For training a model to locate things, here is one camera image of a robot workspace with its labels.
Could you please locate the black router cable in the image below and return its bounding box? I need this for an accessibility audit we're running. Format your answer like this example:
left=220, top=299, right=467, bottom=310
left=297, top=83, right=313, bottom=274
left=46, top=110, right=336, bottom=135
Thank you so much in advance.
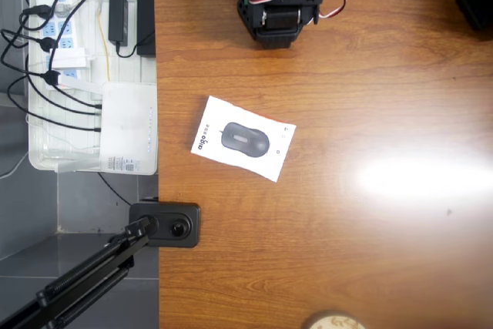
left=6, top=89, right=103, bottom=133
left=6, top=76, right=103, bottom=116
left=25, top=53, right=103, bottom=109

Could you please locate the round wooden coaster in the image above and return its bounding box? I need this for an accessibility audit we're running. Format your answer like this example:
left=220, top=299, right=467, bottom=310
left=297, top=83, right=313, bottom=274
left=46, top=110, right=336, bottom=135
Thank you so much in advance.
left=304, top=309, right=367, bottom=329

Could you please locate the white orange mouse box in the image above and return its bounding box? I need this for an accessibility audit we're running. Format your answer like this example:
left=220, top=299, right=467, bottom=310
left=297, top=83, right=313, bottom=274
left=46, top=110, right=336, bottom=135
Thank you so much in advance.
left=190, top=95, right=297, bottom=183

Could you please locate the white plastic cable tray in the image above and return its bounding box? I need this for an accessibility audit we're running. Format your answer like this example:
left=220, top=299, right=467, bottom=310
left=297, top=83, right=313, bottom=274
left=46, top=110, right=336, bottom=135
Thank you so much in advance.
left=27, top=0, right=167, bottom=176

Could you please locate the white power strip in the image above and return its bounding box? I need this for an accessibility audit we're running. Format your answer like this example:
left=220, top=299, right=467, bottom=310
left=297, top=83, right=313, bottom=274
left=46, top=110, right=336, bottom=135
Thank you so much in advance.
left=40, top=0, right=86, bottom=83

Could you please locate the wide black power adapter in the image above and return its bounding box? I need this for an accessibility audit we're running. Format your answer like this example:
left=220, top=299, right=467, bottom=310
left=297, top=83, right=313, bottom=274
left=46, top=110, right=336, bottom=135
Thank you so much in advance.
left=136, top=0, right=157, bottom=58

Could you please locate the slim black power adapter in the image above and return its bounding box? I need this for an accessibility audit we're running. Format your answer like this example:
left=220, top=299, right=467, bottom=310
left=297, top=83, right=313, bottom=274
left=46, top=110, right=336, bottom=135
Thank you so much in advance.
left=108, top=0, right=130, bottom=46

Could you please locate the black stand clamp base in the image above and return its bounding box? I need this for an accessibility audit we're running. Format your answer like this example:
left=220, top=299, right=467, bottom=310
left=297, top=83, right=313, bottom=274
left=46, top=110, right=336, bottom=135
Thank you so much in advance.
left=129, top=200, right=202, bottom=249

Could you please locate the white router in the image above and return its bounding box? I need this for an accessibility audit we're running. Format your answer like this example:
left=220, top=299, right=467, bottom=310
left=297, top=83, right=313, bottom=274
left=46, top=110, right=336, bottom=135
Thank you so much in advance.
left=56, top=74, right=159, bottom=176

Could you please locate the white charger plug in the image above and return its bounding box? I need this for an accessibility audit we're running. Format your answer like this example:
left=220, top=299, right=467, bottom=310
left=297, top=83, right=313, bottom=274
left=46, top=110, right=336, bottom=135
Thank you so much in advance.
left=51, top=47, right=89, bottom=72

